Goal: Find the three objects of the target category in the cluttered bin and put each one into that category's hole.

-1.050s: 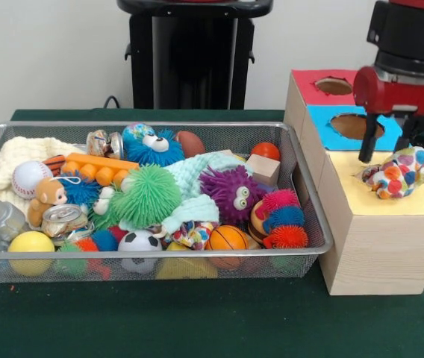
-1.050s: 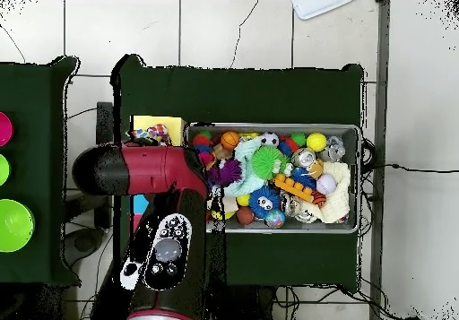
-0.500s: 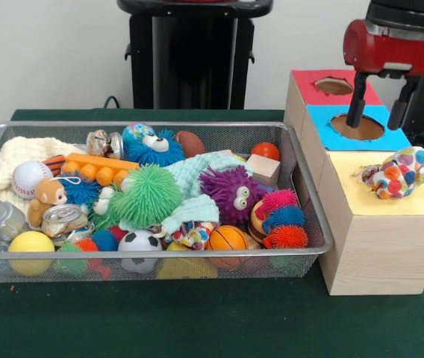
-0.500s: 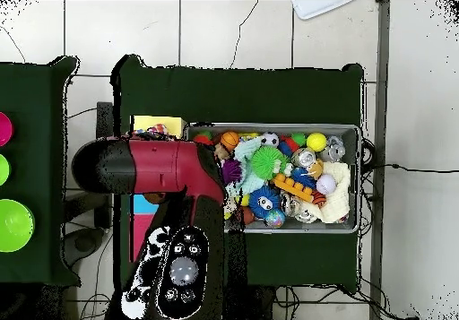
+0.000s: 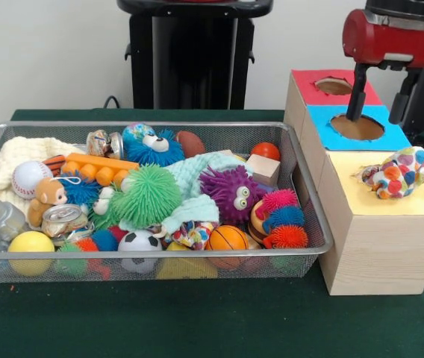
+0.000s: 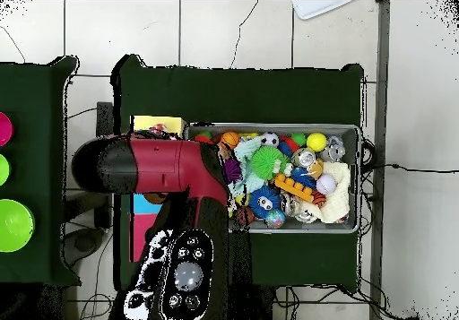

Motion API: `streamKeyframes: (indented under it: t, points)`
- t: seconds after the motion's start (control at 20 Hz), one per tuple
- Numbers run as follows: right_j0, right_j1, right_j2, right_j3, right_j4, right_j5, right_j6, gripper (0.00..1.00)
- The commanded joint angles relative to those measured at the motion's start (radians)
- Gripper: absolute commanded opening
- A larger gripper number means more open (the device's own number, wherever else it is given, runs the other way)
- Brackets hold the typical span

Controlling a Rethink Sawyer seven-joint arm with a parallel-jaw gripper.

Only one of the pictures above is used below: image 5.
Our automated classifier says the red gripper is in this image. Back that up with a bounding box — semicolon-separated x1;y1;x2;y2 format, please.
342;7;424;126

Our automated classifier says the polka dot cloth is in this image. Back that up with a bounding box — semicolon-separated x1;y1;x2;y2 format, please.
172;219;216;251
361;145;424;201

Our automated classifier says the wooden box with three holes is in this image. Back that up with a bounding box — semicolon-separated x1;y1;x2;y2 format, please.
283;68;424;296

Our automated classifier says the shallow silver mesh bin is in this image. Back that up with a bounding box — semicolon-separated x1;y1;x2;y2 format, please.
0;121;334;284

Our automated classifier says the purple spiky toy with eyes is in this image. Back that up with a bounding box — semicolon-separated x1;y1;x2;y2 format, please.
199;166;267;224

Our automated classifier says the mint green cloth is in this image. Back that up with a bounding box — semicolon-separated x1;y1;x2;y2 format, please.
118;152;250;239

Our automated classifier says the orange mini basketball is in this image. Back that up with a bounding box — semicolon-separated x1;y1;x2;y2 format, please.
205;224;249;269

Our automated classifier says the blue spiky toy with eyes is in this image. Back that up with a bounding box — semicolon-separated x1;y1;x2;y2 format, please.
122;128;186;167

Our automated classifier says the green spiky rubber ball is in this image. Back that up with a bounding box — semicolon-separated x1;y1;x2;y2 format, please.
110;166;183;227

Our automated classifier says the small soccer ball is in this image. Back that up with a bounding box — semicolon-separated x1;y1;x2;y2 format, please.
117;230;163;275

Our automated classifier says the dark green tablecloth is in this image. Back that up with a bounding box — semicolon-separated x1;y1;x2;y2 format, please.
0;108;424;358

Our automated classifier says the white baseball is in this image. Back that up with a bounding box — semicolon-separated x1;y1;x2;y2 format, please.
11;160;54;198

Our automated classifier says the yellow ball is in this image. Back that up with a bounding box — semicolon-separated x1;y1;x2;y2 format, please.
7;230;55;277

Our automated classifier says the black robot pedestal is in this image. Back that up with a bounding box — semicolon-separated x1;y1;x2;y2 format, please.
116;0;275;110

